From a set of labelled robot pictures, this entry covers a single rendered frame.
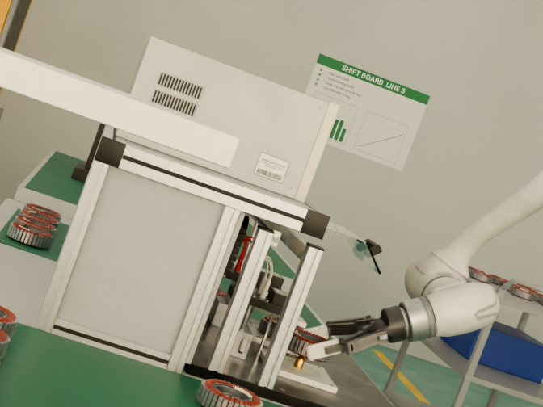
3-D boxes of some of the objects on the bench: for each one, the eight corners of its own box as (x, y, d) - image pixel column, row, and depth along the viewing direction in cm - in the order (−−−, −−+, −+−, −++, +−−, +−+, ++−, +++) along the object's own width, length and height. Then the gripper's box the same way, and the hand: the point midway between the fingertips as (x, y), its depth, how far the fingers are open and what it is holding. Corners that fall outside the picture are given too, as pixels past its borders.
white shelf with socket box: (103, 421, 147) (210, 123, 144) (97, 533, 110) (241, 138, 107) (-140, 347, 140) (-32, 35, 137) (-230, 441, 104) (-87, 18, 101)
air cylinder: (240, 350, 214) (249, 326, 214) (245, 360, 207) (254, 335, 206) (217, 343, 213) (227, 319, 213) (221, 352, 206) (230, 327, 205)
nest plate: (322, 372, 221) (323, 367, 221) (335, 393, 206) (338, 388, 206) (258, 352, 218) (259, 346, 218) (267, 371, 204) (270, 366, 204)
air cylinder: (228, 323, 238) (236, 301, 237) (232, 331, 230) (240, 308, 230) (208, 316, 237) (216, 295, 236) (211, 324, 229) (219, 301, 229)
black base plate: (343, 357, 260) (345, 349, 260) (414, 446, 197) (418, 434, 197) (169, 300, 251) (172, 291, 251) (186, 373, 189) (190, 362, 188)
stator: (296, 338, 243) (301, 324, 243) (307, 351, 232) (313, 336, 232) (253, 325, 240) (258, 310, 240) (263, 337, 229) (268, 322, 229)
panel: (172, 291, 252) (213, 178, 250) (191, 364, 187) (246, 212, 186) (168, 289, 252) (209, 177, 250) (185, 362, 187) (240, 211, 185)
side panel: (179, 370, 189) (238, 209, 187) (181, 375, 186) (241, 211, 184) (35, 325, 184) (94, 158, 182) (34, 329, 181) (94, 160, 179)
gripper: (423, 354, 204) (316, 379, 201) (390, 325, 227) (294, 347, 224) (416, 318, 203) (309, 343, 200) (385, 293, 226) (288, 315, 223)
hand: (309, 343), depth 212 cm, fingers closed on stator, 11 cm apart
